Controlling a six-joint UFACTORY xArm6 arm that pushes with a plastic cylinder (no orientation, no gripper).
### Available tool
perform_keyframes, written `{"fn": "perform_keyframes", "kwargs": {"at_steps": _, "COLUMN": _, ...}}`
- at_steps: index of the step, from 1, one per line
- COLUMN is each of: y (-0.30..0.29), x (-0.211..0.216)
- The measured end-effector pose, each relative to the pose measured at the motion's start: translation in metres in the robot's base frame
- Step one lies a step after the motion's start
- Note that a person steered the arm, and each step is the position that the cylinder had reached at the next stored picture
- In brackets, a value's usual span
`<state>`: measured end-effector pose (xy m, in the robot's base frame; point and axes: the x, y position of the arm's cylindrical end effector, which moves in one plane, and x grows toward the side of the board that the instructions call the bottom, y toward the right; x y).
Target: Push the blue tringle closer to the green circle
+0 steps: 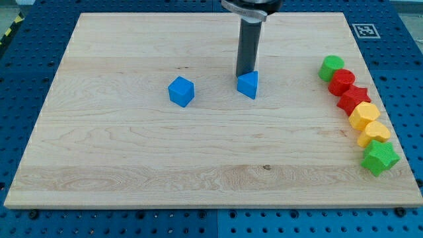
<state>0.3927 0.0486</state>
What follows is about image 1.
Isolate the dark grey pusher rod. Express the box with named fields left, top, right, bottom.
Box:
left=235, top=19, right=262, bottom=77

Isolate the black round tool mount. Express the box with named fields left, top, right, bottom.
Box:
left=221, top=0, right=284, bottom=22

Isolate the blue triangle block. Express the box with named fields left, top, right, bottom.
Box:
left=237, top=71, right=258, bottom=100

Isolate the blue cube block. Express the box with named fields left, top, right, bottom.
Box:
left=168, top=76, right=195, bottom=107

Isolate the green cylinder block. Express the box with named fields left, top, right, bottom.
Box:
left=318, top=55, right=344, bottom=82

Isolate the red cylinder block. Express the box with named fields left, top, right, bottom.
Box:
left=328, top=69, right=356, bottom=97

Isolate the white fiducial marker tag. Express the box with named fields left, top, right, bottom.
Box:
left=352, top=23, right=380, bottom=39

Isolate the light wooden board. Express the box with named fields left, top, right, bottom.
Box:
left=5, top=13, right=422, bottom=210

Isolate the red star block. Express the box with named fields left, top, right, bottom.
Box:
left=337, top=85, right=371, bottom=116

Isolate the yellow hexagon block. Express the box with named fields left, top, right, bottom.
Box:
left=349, top=101, right=381, bottom=131

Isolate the yellow heart block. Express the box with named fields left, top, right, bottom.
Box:
left=357, top=121, right=391, bottom=147

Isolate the green star block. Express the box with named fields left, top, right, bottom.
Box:
left=361, top=140, right=401, bottom=177

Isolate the yellow black hazard tape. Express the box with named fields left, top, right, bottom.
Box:
left=1, top=12, right=24, bottom=48

